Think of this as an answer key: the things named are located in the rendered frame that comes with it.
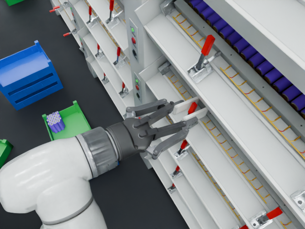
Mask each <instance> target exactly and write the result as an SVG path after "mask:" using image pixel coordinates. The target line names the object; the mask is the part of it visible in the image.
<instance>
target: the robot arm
mask: <svg viewBox="0 0 305 229"><path fill-rule="evenodd" d="M198 101H199V98H198V97H194V98H192V99H190V100H187V101H184V100H180V101H177V102H175V103H174V102H173V101H170V103H169V102H167V99H161V100H157V101H154V102H150V103H147V104H144V105H140V106H136V107H127V108H126V117H127V118H126V119H125V120H124V121H123V122H118V123H116V124H113V125H111V126H109V127H106V129H105V130H104V129H103V128H102V127H97V128H94V129H92V130H89V131H87V132H84V133H82V134H78V135H77V136H74V137H71V138H66V139H57V140H54V141H50V142H48V143H45V144H42V145H40V146H38V147H35V148H33V149H31V150H29V151H27V152H25V153H23V154H21V155H19V156H17V157H16V158H14V159H12V160H11V161H9V162H8V163H6V164H5V165H4V166H3V167H2V168H1V169H0V202H1V204H2V206H3V208H4V210H5V211H7V212H11V213H28V212H30V211H33V210H35V211H36V213H37V214H38V216H39V217H40V219H41V221H42V223H43V224H42V226H41V227H40V229H107V226H106V223H105V220H104V217H103V214H102V212H101V210H100V208H99V206H98V205H97V203H96V201H95V199H94V197H93V194H92V191H91V188H90V183H89V180H91V179H92V178H94V177H98V176H99V175H101V174H103V173H105V172H107V171H109V170H111V169H114V168H116V167H117V165H118V161H122V160H124V159H127V158H129V157H131V156H133V155H135V154H137V153H144V152H147V153H148V154H150V155H151V156H152V159H153V160H156V159H157V158H158V157H159V155H160V154H161V153H162V152H164V151H165V150H167V149H169V148H170V147H172V146H174V145H175V144H177V143H178V142H180V141H182V140H183V139H185V138H186V137H187V135H188V132H189V129H188V128H189V127H191V126H193V125H195V124H196V123H197V121H198V119H200V118H202V117H204V116H206V114H207V112H208V109H207V107H205V108H203V109H201V110H198V111H196V112H194V113H192V114H189V115H187V116H185V117H183V119H182V121H181V122H177V123H174V124H170V125H166V126H163V127H160V128H157V127H156V128H151V127H150V126H151V125H152V124H154V123H156V122H157V121H159V120H160V119H162V118H164V117H165V116H167V115H169V114H170V113H171V112H172V114H173V115H176V114H178V113H180V112H183V111H185V110H187V109H189V108H190V107H191V105H192V103H193V102H195V103H196V104H198ZM152 112H154V113H152ZM149 113H152V114H150V115H147V116H145V117H143V118H141V119H136V118H135V117H139V116H142V115H146V114H149ZM171 134H174V135H173V136H171V137H169V138H168V139H166V140H164V141H163V142H161V143H159V144H158V145H157V146H156V145H154V146H152V147H149V146H150V144H151V142H152V141H155V140H157V139H158V138H161V137H164V136H168V135H171Z"/></svg>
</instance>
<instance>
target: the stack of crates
mask: <svg viewBox="0 0 305 229"><path fill-rule="evenodd" d="M34 42H35V45H33V46H31V47H29V48H27V49H24V50H22V51H19V52H17V53H15V54H12V55H10V56H7V57H5V58H3V59H0V91H1V92H2V93H3V95H4V96H5V97H6V98H7V100H8V101H9V102H10V103H11V104H12V105H13V107H14V108H15V109H16V110H17V111H18V110H20V109H21V108H24V107H26V106H28V105H30V104H31V103H33V102H36V101H38V100H40V99H42V98H44V97H46V96H48V95H50V94H52V93H54V92H56V91H58V90H60V89H62V88H63V85H62V83H61V81H60V79H59V77H58V75H57V73H56V71H55V68H54V66H53V64H52V62H51V60H50V59H49V58H48V56H47V55H46V53H45V52H44V50H43V49H42V47H41V46H40V44H39V42H38V40H36V41H34Z"/></svg>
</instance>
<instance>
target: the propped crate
mask: <svg viewBox="0 0 305 229"><path fill-rule="evenodd" d="M73 104H74V105H73V106H71V107H68V108H66V109H64V110H62V111H60V112H59V114H60V116H61V118H62V119H63V122H64V124H65V128H64V130H61V131H60V132H58V133H55V132H53V131H52V130H51V128H50V127H49V125H48V122H47V116H46V114H44V115H42V117H43V119H44V121H45V124H46V127H47V130H48V132H49V135H50V138H51V141H54V140H57V139H66V138H71V137H74V136H77V135H78V134H82V133H84V132H87V131H89V130H91V127H90V125H89V124H88V122H87V120H86V118H85V116H84V114H83V112H82V110H81V109H80V107H79V105H78V103H77V101H76V100H75V101H73Z"/></svg>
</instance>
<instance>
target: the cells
mask: <svg viewBox="0 0 305 229"><path fill-rule="evenodd" d="M47 122H48V125H49V127H50V128H51V130H52V131H53V132H55V133H58V132H60V131H61V130H64V128H65V124H64V122H63V119H62V118H61V116H60V114H59V112H58V111H56V112H53V113H52V114H49V115H47Z"/></svg>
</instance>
